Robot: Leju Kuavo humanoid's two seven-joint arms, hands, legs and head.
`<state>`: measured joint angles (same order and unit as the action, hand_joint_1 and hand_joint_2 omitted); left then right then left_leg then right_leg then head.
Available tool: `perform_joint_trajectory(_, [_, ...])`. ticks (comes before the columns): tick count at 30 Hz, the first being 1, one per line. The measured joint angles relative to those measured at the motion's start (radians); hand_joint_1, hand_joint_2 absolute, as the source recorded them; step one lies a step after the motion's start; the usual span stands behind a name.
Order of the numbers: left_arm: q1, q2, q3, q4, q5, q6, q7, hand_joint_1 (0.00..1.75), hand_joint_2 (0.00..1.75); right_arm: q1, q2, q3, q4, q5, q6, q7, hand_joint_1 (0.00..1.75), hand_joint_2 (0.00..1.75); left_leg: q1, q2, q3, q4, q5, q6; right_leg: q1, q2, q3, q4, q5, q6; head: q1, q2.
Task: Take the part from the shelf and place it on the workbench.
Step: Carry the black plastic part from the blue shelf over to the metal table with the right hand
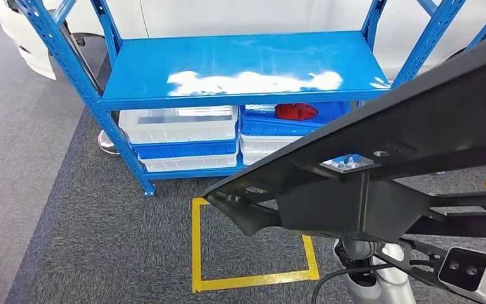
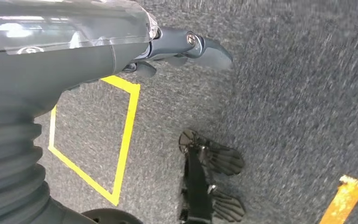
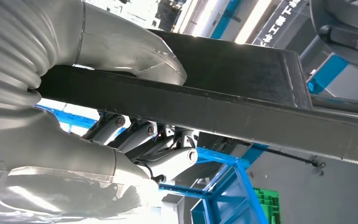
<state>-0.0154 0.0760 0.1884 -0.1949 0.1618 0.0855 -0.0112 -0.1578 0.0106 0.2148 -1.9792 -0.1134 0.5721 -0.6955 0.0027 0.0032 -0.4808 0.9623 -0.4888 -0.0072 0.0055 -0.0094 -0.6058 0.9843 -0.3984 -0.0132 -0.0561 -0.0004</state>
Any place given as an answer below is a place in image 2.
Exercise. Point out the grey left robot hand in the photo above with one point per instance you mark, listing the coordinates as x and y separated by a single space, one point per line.
58 55

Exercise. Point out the black robot leg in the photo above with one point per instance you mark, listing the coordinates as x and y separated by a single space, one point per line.
197 182

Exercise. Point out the yellow floor tape marking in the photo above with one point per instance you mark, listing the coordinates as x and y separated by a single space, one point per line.
345 191

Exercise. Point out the black round robot part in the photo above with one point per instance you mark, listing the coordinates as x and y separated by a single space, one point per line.
111 216

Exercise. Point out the yellow floor tape square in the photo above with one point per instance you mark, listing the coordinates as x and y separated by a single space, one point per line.
126 136

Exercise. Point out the black robot foot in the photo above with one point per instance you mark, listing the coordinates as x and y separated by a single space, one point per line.
228 205
225 159

